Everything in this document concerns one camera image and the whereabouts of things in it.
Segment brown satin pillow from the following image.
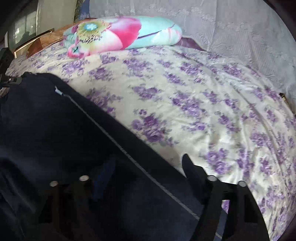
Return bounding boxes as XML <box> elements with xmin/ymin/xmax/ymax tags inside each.
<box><xmin>13</xmin><ymin>23</ymin><xmax>75</xmax><ymax>59</ymax></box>

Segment window with white frame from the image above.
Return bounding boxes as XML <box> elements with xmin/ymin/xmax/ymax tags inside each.
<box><xmin>8</xmin><ymin>10</ymin><xmax>37</xmax><ymax>50</ymax></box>

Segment dark navy fleece pants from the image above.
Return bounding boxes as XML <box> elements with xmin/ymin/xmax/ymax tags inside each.
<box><xmin>0</xmin><ymin>72</ymin><xmax>228</xmax><ymax>241</ymax></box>

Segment blue patterned cloth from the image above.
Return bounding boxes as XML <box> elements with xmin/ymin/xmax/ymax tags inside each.
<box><xmin>78</xmin><ymin>0</ymin><xmax>90</xmax><ymax>20</ymax></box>

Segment purple floral bed quilt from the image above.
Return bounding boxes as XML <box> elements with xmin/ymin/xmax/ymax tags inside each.
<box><xmin>7</xmin><ymin>45</ymin><xmax>295</xmax><ymax>240</ymax></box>

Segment folded colourful floral blanket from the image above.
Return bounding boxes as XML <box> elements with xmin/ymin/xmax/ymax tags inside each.
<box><xmin>63</xmin><ymin>16</ymin><xmax>182</xmax><ymax>58</ymax></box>

